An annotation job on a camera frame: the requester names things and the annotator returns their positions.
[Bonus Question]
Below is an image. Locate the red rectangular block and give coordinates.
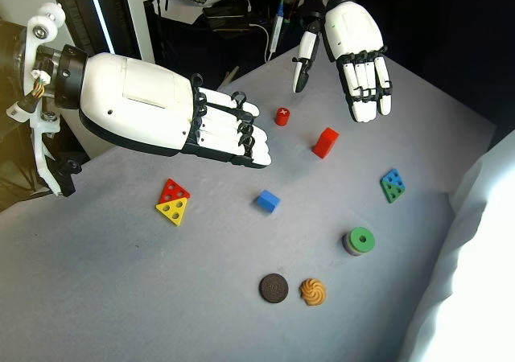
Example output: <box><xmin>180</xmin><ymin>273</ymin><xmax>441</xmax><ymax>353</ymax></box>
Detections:
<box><xmin>311</xmin><ymin>127</ymin><xmax>340</xmax><ymax>160</ymax></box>

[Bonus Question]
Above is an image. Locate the black box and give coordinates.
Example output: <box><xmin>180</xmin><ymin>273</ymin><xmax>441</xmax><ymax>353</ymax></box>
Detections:
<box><xmin>202</xmin><ymin>0</ymin><xmax>253</xmax><ymax>32</ymax></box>

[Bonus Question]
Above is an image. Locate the blue triangle piece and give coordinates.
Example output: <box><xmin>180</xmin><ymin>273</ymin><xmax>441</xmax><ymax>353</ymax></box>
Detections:
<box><xmin>380</xmin><ymin>168</ymin><xmax>406</xmax><ymax>189</ymax></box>

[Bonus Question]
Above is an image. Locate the green triangle block with holes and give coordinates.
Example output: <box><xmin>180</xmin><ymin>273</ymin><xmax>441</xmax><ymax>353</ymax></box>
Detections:
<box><xmin>381</xmin><ymin>180</ymin><xmax>406</xmax><ymax>204</ymax></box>

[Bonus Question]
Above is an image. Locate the grey tablecloth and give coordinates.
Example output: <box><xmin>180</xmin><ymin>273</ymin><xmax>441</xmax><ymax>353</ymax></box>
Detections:
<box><xmin>0</xmin><ymin>43</ymin><xmax>498</xmax><ymax>362</ymax></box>

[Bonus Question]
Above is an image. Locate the white cable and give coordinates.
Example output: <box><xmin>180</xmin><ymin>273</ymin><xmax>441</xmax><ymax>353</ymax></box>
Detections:
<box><xmin>248</xmin><ymin>23</ymin><xmax>271</xmax><ymax>64</ymax></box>

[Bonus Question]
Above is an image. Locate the red triangle piece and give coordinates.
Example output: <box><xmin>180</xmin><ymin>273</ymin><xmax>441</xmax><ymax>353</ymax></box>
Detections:
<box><xmin>159</xmin><ymin>178</ymin><xmax>192</xmax><ymax>205</ymax></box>

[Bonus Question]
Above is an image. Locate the green ring disc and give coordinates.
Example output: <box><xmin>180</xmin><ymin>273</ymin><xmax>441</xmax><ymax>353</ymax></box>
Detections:
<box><xmin>345</xmin><ymin>226</ymin><xmax>377</xmax><ymax>254</ymax></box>

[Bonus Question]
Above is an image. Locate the blue cube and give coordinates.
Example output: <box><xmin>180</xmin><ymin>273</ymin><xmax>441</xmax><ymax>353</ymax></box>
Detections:
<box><xmin>256</xmin><ymin>189</ymin><xmax>282</xmax><ymax>214</ymax></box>

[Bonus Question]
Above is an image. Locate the tan swirl butter cookie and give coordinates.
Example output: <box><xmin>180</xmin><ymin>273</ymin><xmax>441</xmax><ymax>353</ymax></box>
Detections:
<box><xmin>299</xmin><ymin>278</ymin><xmax>328</xmax><ymax>306</ymax></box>

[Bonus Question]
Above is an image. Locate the yellow triangle block with holes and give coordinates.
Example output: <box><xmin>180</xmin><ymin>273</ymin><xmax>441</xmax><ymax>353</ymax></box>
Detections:
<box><xmin>154</xmin><ymin>196</ymin><xmax>189</xmax><ymax>227</ymax></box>

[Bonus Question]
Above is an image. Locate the dark chocolate sandwich cookie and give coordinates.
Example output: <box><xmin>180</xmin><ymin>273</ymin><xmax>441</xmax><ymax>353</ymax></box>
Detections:
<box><xmin>258</xmin><ymin>273</ymin><xmax>290</xmax><ymax>304</ymax></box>

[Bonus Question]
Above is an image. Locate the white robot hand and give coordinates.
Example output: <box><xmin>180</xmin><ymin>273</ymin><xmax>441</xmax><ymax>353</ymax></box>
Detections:
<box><xmin>291</xmin><ymin>0</ymin><xmax>393</xmax><ymax>124</ymax></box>
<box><xmin>78</xmin><ymin>51</ymin><xmax>273</xmax><ymax>170</ymax></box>

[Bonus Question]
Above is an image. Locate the white cable connector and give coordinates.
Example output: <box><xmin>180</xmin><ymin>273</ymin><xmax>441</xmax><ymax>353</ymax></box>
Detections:
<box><xmin>268</xmin><ymin>3</ymin><xmax>285</xmax><ymax>54</ymax></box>

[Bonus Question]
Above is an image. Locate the light wooden stick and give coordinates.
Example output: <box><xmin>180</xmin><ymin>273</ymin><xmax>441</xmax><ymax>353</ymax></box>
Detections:
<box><xmin>216</xmin><ymin>66</ymin><xmax>241</xmax><ymax>92</ymax></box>

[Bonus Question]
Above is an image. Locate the white curtain sheet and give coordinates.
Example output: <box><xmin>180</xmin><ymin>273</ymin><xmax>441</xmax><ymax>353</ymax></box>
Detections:
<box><xmin>396</xmin><ymin>130</ymin><xmax>515</xmax><ymax>362</ymax></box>

